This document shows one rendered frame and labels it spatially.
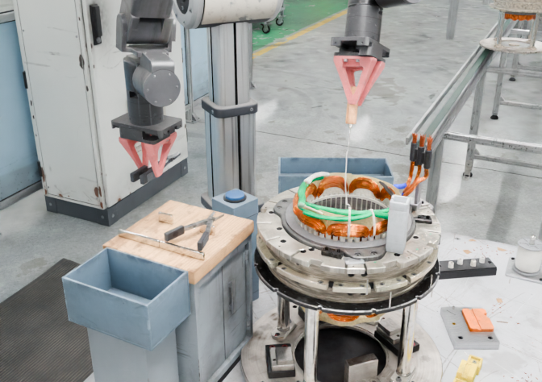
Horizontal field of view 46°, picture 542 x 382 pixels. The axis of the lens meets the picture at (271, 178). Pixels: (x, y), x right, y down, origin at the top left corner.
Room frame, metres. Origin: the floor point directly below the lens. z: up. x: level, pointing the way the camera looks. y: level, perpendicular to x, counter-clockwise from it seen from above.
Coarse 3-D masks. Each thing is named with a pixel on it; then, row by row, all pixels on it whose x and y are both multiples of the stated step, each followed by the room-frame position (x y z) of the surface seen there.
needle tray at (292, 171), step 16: (288, 160) 1.35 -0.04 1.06; (304, 160) 1.35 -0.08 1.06; (320, 160) 1.35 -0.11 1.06; (336, 160) 1.35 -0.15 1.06; (352, 160) 1.35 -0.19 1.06; (368, 160) 1.35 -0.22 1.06; (384, 160) 1.35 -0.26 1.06; (288, 176) 1.25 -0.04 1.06; (304, 176) 1.25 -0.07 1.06; (384, 176) 1.24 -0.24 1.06
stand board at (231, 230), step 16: (160, 208) 1.10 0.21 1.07; (176, 208) 1.10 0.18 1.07; (192, 208) 1.10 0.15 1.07; (144, 224) 1.03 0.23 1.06; (160, 224) 1.03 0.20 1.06; (176, 224) 1.03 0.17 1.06; (224, 224) 1.03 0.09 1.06; (240, 224) 1.03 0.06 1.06; (112, 240) 0.97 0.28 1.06; (128, 240) 0.97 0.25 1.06; (176, 240) 0.97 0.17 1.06; (192, 240) 0.97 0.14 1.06; (208, 240) 0.97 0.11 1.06; (224, 240) 0.97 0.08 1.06; (240, 240) 1.00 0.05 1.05; (144, 256) 0.92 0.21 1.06; (160, 256) 0.92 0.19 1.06; (176, 256) 0.92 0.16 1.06; (208, 256) 0.92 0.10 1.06; (224, 256) 0.95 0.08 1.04; (192, 272) 0.87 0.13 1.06
